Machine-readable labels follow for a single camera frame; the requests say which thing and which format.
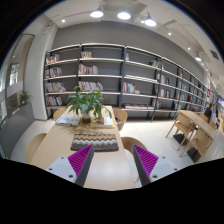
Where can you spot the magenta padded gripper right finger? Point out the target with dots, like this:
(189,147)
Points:
(151,167)

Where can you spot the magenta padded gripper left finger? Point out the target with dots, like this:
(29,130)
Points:
(75,167)

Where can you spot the zigzag patterned folded towel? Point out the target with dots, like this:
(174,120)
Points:
(101,142)

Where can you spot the wooden chair near right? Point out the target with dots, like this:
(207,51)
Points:
(129,142)

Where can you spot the wooden chair near left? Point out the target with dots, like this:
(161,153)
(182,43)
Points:
(32,146)

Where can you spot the open magazine on table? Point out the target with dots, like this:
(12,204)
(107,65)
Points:
(70,120)

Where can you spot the book stack on table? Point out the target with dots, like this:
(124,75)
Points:
(104,122)

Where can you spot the wooden chair far left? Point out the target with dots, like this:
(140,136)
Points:
(58,113)

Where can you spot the wooden chair far right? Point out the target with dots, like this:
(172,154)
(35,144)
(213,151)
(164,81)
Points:
(120,117)

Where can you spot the green potted plant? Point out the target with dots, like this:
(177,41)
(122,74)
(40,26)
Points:
(86,103)

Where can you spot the seated person in background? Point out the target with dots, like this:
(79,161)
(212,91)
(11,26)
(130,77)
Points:
(210,112)

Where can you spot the small potted plant by window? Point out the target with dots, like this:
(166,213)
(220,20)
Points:
(24,97)

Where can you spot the large grey bookshelf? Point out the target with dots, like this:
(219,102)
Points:
(144,84)

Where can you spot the pendant lamp right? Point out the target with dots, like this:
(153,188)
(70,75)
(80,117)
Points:
(150,22)

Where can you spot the pendant lamp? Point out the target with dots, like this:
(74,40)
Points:
(97,13)
(124,15)
(150,22)

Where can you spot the pendant lamp middle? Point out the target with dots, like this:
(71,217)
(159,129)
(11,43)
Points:
(124,15)

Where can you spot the pendant lamp left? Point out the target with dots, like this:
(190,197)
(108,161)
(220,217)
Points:
(97,13)

